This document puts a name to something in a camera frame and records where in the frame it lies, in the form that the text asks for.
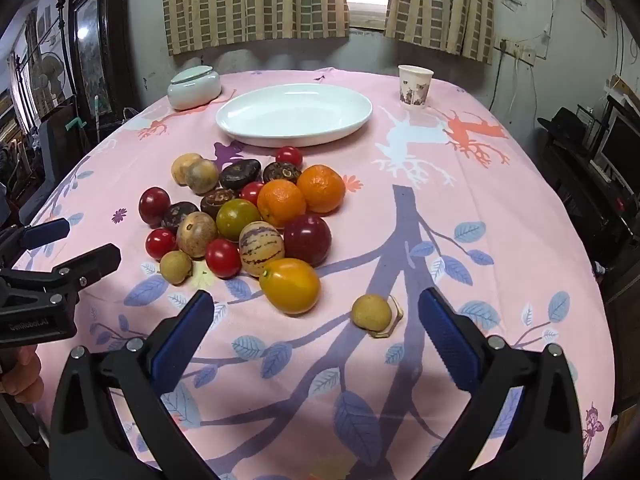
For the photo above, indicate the person's left hand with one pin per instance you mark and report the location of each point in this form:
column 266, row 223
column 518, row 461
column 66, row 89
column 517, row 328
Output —
column 22, row 375

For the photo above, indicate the wide striped brown curtain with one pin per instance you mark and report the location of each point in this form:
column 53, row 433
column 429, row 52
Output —
column 250, row 5

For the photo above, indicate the green yellow tomato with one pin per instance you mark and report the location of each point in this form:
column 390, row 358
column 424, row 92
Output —
column 238, row 219

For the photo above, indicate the printed paper cup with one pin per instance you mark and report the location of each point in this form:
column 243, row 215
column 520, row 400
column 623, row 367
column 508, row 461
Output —
column 415, row 87

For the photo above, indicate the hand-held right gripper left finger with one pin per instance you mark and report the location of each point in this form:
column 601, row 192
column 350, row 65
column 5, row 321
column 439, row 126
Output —
column 187, row 330

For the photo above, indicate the beige rubber band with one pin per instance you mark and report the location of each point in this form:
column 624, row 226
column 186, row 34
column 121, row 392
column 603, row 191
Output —
column 398, row 317

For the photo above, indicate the dark red plum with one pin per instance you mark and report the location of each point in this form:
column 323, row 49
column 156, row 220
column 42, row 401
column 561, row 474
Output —
column 154, row 206
column 307, row 239

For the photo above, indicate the narrow striped brown curtain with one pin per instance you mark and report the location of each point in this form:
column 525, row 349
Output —
column 440, row 5

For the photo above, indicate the black hat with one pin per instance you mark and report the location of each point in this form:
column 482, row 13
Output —
column 565, row 125

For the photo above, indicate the dark wooden cabinet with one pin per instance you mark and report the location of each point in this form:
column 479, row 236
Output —
column 120, row 35

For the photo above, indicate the striped pepino melon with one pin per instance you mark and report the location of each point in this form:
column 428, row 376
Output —
column 261, row 247

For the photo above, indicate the dark tv stand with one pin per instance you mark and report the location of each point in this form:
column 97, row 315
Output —
column 585, row 200

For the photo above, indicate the electric fan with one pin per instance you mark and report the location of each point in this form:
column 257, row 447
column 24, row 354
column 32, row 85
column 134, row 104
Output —
column 50, row 67

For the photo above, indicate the yellow orange tomato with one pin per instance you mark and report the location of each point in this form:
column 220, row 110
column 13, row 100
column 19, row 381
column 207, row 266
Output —
column 290, row 285

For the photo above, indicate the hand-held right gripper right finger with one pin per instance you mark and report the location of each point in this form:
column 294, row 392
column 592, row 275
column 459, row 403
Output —
column 445, row 330

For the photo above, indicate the white wall socket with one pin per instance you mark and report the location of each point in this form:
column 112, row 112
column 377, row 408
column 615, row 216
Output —
column 517, row 51

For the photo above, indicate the pink printed tablecloth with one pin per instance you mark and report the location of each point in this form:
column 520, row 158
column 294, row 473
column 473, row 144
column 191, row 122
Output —
column 500, row 260

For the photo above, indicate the computer monitor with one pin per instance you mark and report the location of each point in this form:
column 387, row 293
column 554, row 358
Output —
column 622, row 145

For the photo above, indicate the orange mandarin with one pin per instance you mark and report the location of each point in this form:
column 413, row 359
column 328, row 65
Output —
column 322, row 188
column 281, row 203

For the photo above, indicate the white oval plate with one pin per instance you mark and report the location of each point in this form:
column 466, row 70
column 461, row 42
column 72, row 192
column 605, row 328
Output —
column 295, row 110

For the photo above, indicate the pale green lidded jar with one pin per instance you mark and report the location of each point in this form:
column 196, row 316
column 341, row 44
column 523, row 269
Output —
column 195, row 87

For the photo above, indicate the yellowish tan round fruit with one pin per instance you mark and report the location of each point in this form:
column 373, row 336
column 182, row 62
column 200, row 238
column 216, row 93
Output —
column 179, row 166

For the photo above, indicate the dark grey chair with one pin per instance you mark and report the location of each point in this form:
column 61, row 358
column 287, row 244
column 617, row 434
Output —
column 60, row 150

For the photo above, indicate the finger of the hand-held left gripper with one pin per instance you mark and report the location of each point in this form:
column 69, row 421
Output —
column 90, row 265
column 47, row 232

